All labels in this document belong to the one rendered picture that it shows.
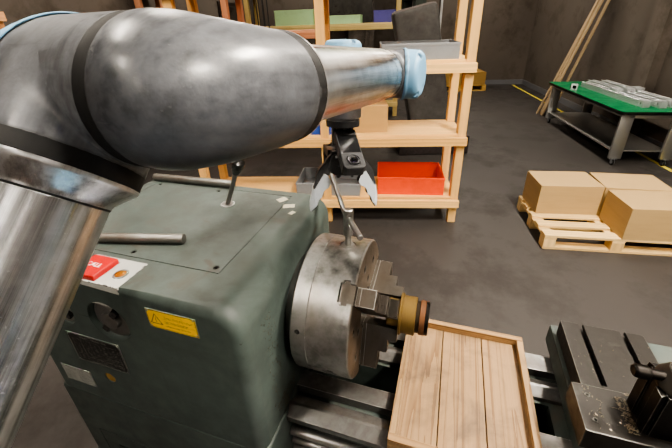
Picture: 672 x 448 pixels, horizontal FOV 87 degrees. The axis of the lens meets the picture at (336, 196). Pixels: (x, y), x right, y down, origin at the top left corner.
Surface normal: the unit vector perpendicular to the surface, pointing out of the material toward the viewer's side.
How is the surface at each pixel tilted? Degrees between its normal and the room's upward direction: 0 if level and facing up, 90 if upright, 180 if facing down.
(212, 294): 0
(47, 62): 62
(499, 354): 0
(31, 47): 51
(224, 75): 68
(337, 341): 74
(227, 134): 111
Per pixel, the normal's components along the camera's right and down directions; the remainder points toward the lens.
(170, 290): -0.04, -0.90
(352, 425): -0.16, -0.62
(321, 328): -0.29, 0.05
